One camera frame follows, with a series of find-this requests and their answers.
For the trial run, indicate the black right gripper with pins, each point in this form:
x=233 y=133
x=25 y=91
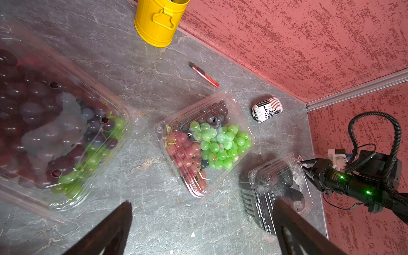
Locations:
x=325 y=178

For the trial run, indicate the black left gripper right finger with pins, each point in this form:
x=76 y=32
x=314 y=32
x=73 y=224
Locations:
x=296 y=236

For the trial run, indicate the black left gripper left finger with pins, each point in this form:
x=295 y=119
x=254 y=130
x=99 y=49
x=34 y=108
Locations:
x=109 y=237

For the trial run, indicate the clear box dark plums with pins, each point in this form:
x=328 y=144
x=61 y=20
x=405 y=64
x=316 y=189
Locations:
x=281 y=178

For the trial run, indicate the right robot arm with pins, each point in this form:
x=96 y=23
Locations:
x=364 y=183

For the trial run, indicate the printed drink can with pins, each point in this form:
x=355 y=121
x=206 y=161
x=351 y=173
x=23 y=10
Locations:
x=267 y=109

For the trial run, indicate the clear box dark grapes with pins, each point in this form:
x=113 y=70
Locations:
x=61 y=130

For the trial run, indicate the red utility knife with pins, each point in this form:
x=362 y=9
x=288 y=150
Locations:
x=203 y=74

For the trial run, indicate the yellow metal pencil bucket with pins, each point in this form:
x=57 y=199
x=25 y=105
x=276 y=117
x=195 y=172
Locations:
x=156 y=21

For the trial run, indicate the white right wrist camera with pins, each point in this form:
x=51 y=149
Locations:
x=339 y=158

